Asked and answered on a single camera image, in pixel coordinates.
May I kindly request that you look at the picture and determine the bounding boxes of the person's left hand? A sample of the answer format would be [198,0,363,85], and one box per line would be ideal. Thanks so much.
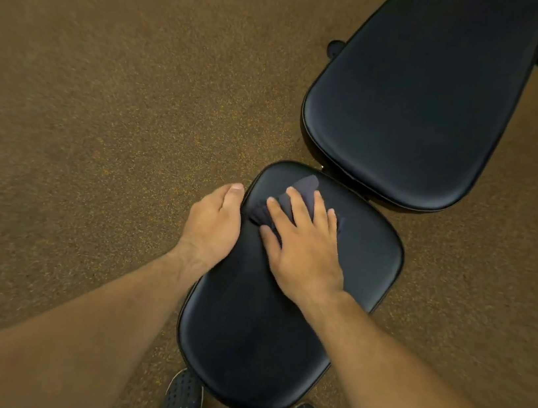
[168,175,248,287]

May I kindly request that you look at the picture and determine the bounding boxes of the person's right hand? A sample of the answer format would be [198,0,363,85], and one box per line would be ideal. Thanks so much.
[248,182,359,317]

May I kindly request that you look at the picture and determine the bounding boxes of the dark grey cleaning cloth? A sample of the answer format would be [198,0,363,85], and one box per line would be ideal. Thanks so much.
[243,167,353,257]

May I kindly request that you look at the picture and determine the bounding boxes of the black padded workout bench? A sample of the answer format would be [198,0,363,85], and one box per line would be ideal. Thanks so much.
[164,0,538,408]

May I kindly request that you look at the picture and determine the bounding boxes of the person's left forearm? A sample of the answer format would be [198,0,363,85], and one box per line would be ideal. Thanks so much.
[0,225,201,408]

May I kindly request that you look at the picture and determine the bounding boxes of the person's right forearm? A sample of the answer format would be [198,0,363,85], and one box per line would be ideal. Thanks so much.
[292,286,538,408]

